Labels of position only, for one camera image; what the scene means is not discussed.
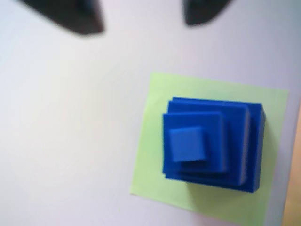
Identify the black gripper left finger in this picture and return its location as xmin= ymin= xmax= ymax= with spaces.
xmin=17 ymin=0 xmax=105 ymax=36

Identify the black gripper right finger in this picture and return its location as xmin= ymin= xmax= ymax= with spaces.
xmin=182 ymin=0 xmax=233 ymax=26

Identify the small blue cube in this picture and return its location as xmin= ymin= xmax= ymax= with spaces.
xmin=161 ymin=112 xmax=228 ymax=176

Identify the medium blue cube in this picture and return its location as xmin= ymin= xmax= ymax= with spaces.
xmin=166 ymin=100 xmax=251 ymax=186

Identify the tiny blue cube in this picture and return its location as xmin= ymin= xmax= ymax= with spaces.
xmin=168 ymin=126 xmax=209 ymax=163

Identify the large blue cube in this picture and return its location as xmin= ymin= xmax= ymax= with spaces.
xmin=168 ymin=96 xmax=267 ymax=194

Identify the green paper square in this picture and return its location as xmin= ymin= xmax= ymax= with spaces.
xmin=130 ymin=72 xmax=289 ymax=226

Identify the orange paper square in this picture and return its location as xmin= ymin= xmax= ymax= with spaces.
xmin=283 ymin=131 xmax=301 ymax=226

